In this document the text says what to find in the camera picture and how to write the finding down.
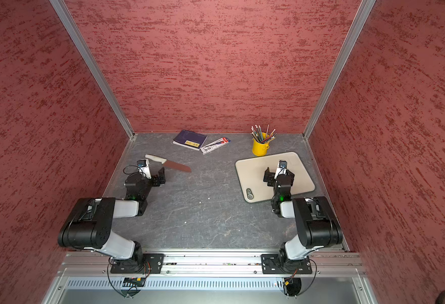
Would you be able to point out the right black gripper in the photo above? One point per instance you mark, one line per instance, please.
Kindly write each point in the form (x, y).
(270, 177)

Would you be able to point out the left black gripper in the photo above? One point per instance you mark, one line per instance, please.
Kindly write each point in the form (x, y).
(157, 179)

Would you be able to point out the knife with cream handle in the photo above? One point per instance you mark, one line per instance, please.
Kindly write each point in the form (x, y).
(168, 163)

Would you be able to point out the beige cutting board green rim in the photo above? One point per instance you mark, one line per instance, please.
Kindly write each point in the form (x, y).
(251, 174)

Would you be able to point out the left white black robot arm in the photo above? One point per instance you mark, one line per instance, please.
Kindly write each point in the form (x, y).
(89, 226)

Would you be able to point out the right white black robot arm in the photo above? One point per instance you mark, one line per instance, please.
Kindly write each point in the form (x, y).
(316, 223)

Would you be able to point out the yellow metal pencil cup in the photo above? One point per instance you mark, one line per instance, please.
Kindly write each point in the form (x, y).
(259, 149)

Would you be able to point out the coloured pencils bunch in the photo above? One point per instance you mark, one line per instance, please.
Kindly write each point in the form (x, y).
(261, 137)

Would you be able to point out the dark blue notebook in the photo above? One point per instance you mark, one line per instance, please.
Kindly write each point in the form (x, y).
(190, 139)

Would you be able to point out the white pen box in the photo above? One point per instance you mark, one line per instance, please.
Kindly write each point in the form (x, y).
(215, 145)

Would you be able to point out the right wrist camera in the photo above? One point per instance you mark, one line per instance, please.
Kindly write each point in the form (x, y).
(282, 165)

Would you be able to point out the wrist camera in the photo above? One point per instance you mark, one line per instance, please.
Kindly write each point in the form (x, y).
(282, 165)
(141, 164)

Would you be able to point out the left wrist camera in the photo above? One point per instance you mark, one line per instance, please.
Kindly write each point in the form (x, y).
(141, 164)

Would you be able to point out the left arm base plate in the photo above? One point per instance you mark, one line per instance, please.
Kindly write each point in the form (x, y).
(150, 263)

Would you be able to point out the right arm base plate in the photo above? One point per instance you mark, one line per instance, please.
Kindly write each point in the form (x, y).
(276, 264)

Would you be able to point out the aluminium front rail frame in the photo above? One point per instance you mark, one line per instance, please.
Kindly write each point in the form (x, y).
(204, 270)

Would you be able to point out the right corner aluminium post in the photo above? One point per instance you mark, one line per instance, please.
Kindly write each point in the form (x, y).
(352, 36)

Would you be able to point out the corner aluminium post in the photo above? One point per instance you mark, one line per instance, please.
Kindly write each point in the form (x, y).
(352, 36)
(72, 29)

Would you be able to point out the left corner aluminium post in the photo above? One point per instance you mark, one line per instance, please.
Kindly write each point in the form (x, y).
(72, 29)

